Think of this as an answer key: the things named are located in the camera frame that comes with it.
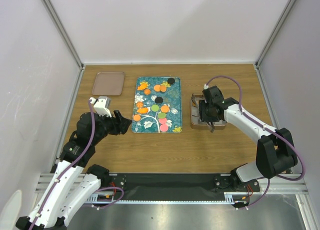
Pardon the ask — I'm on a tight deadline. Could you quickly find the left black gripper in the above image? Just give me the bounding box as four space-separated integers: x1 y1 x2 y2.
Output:
91 110 132 144

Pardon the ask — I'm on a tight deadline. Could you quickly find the orange sandwich cookie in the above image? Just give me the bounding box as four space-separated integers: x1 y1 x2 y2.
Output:
161 105 170 113

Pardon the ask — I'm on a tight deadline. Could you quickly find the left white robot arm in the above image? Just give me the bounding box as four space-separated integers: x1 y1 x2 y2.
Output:
15 110 132 230

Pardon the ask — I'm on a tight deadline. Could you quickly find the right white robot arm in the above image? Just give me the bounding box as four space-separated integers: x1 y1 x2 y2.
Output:
198 86 298 191

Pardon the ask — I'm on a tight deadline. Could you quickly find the orange shell cookie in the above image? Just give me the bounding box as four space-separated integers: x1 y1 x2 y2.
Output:
133 114 141 122

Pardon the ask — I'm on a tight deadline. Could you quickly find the orange fish cookie lower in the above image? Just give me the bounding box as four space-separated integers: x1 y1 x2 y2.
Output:
137 108 149 114

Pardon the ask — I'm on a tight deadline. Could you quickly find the orange fish cookie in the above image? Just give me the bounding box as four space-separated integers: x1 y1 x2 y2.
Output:
137 108 149 114
137 83 149 91

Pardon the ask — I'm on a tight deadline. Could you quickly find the orange flower cookie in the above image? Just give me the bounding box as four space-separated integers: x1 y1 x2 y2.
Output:
136 102 144 108

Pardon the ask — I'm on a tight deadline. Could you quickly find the brown cookie tin box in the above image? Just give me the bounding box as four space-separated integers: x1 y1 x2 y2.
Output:
190 94 227 130

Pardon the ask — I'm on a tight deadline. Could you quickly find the green sandwich cookie left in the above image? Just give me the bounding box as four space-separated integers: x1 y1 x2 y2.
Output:
151 105 159 112

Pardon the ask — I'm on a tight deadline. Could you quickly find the green sandwich cookie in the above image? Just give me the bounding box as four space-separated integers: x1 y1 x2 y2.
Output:
151 105 159 112
158 112 166 119

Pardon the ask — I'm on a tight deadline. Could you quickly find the orange swirl cookie top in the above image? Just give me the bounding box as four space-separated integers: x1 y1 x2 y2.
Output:
144 89 151 95

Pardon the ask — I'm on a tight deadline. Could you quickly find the teal floral serving tray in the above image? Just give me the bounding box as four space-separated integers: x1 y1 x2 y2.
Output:
131 76 183 134

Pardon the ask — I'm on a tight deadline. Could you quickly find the green sandwich cookie right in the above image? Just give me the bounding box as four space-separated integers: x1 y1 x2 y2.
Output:
158 112 166 119

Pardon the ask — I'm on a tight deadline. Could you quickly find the orange fish cookie top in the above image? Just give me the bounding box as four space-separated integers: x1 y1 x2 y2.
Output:
137 83 149 91

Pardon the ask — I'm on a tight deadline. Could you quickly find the pink sandwich cookie upper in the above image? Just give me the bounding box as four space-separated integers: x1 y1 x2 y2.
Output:
158 118 167 124

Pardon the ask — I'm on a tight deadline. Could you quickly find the pink sandwich cookie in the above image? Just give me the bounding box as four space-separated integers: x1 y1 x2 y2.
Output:
159 124 169 132
158 118 167 124

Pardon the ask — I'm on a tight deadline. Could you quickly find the black sandwich cookie middle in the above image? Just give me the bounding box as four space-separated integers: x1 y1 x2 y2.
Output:
154 97 163 104

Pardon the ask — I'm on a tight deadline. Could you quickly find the black sandwich cookie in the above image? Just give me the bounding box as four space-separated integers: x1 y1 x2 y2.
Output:
167 78 176 85
154 97 163 104

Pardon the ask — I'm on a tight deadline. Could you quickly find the pink sandwich cookie lower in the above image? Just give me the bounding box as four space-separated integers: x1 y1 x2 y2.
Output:
159 124 169 132

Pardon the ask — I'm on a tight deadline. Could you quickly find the black sandwich cookie top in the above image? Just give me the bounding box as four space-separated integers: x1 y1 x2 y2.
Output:
167 78 176 85

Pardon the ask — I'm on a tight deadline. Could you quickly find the orange round cookie tilted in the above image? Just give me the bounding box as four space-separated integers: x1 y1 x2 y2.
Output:
160 85 167 92

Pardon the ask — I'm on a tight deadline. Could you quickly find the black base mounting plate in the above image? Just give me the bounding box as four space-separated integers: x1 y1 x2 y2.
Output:
110 173 260 202

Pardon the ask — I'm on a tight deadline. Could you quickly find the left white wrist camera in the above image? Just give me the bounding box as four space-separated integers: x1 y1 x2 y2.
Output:
89 96 112 117

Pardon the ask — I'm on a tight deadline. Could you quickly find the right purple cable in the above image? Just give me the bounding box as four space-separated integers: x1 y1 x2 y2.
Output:
203 75 306 210

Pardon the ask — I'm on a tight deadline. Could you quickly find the purple cable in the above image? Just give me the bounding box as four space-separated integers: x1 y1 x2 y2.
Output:
203 75 306 210
27 97 125 230

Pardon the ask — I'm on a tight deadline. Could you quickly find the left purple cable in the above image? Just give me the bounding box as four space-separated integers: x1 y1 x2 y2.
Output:
27 97 125 230

